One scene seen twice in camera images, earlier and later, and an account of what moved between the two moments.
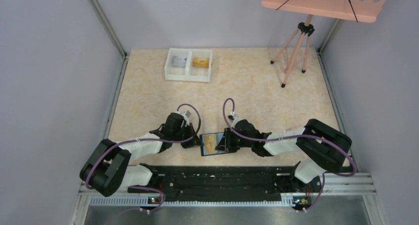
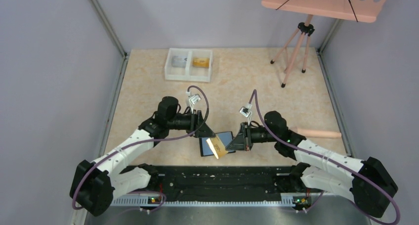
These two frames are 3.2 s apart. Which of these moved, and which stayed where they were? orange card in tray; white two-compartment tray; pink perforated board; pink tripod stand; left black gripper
Moved: left black gripper
Stayed: orange card in tray; pink tripod stand; pink perforated board; white two-compartment tray
